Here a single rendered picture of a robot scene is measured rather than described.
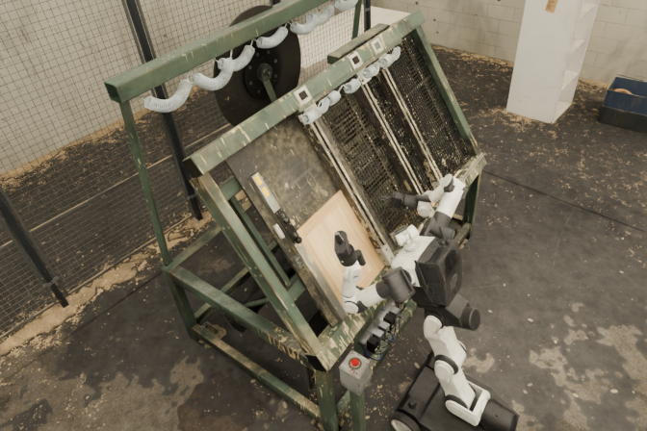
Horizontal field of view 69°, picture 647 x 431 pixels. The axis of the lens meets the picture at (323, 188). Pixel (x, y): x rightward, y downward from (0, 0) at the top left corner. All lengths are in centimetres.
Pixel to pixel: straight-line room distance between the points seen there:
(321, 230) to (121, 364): 205
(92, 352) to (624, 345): 391
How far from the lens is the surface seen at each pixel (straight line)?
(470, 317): 256
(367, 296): 240
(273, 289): 241
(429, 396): 331
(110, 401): 392
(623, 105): 643
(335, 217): 273
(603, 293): 438
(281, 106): 253
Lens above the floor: 308
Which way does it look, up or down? 38 degrees down
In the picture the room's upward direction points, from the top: 6 degrees counter-clockwise
